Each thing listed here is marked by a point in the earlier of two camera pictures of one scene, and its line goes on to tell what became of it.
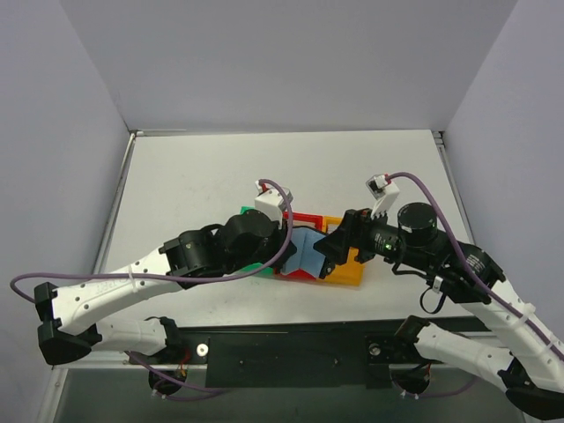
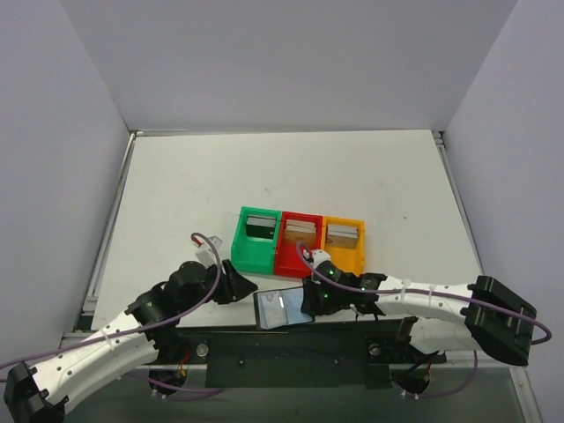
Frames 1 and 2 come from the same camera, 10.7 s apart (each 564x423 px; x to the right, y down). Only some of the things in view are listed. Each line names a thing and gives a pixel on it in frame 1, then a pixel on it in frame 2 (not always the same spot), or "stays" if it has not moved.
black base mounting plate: [323, 356] stays
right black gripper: [352, 233] to [308, 298]
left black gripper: [285, 248] to [226, 285]
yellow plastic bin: [352, 271] stays
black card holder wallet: [306, 256] to [280, 307]
